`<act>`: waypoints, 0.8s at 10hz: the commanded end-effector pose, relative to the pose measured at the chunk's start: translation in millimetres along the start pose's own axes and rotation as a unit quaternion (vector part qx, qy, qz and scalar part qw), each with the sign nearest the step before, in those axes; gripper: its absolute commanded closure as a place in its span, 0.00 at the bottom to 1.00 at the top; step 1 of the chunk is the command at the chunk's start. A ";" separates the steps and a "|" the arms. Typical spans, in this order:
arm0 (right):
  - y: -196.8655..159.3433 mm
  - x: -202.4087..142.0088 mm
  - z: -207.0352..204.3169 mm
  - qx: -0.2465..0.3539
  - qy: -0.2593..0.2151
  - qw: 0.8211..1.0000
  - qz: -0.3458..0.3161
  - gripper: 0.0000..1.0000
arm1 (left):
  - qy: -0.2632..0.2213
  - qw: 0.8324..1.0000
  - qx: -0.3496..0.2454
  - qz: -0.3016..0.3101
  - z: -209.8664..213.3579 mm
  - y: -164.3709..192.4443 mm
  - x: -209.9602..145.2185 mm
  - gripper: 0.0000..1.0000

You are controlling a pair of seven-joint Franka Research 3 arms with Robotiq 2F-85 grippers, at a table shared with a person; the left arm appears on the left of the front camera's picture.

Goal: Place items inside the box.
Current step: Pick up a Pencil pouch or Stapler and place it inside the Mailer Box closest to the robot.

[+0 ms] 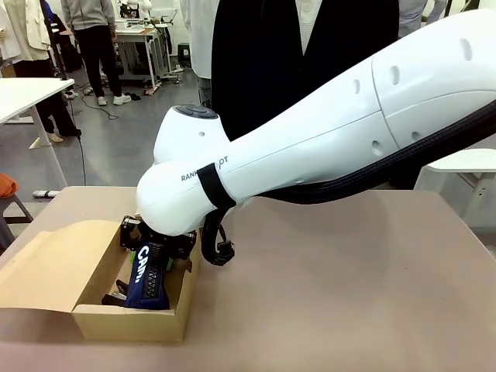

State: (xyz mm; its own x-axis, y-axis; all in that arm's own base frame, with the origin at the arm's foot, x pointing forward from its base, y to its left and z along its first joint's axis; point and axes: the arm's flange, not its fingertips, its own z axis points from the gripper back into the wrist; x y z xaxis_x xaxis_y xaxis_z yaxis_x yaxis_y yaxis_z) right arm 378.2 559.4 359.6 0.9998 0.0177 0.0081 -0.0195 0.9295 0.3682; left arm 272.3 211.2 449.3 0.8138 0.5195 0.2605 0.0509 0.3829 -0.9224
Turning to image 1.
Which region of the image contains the black cable conduit on arm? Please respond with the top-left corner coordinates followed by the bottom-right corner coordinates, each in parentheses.
top-left (200, 102), bottom-right (496, 268)

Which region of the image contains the bystander in grey shirt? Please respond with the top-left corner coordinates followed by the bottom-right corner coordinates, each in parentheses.
top-left (398, 0), bottom-right (447, 40)

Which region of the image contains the orange cloth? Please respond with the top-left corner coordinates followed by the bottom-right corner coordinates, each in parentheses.
top-left (0, 172), bottom-right (20, 199)

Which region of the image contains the white desk with legs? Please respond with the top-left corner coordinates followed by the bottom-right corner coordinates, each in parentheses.
top-left (0, 77), bottom-right (76, 188)

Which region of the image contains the black tripod pole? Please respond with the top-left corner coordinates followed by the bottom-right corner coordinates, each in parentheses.
top-left (38, 0), bottom-right (85, 166)

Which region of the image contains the bystander in cream jacket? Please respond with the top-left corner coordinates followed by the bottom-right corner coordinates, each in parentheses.
top-left (0, 0), bottom-right (83, 143)

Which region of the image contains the white side table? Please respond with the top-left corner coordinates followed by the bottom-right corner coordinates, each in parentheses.
top-left (413, 148), bottom-right (496, 234)

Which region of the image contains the bystander in white shirt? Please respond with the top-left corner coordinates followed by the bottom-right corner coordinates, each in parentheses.
top-left (188, 0), bottom-right (219, 112)

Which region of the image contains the black strap on arm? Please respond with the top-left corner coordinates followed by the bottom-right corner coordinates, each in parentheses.
top-left (197, 162), bottom-right (237, 210)

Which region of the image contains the person torso black cardigan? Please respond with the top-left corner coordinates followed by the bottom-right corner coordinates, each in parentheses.
top-left (211, 0), bottom-right (401, 205)

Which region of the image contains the large cardboard box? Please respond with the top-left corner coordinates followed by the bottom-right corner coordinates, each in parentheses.
top-left (0, 219), bottom-right (203, 343)

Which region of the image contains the navy CAMPUS pencil case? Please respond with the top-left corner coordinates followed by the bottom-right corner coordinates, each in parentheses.
top-left (122, 244), bottom-right (171, 311)

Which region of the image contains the grey metal workbench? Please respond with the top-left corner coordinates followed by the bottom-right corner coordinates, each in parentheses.
top-left (112, 11), bottom-right (180, 95)

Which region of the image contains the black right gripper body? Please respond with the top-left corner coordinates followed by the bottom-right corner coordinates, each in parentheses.
top-left (119, 215), bottom-right (197, 261)

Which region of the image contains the bystander in grey hoodie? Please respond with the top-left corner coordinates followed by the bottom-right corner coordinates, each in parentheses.
top-left (60, 0), bottom-right (132, 107)

